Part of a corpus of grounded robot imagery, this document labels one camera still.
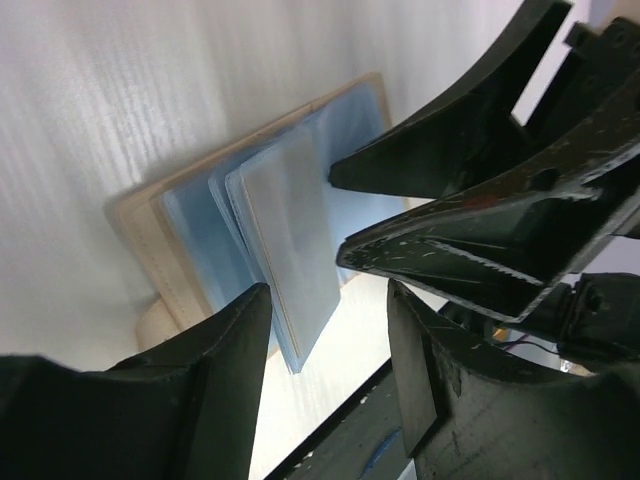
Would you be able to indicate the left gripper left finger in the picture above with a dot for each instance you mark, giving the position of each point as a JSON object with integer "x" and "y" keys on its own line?
{"x": 184, "y": 409}

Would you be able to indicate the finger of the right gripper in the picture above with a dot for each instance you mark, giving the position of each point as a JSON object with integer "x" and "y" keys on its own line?
{"x": 501, "y": 246}
{"x": 437, "y": 148}

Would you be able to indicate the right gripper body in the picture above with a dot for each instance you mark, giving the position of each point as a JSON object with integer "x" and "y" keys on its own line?
{"x": 590, "y": 100}

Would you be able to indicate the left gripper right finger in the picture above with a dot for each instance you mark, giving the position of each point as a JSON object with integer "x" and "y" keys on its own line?
{"x": 470, "y": 410}

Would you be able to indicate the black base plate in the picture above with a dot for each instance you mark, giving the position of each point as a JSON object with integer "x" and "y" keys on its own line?
{"x": 362, "y": 439}

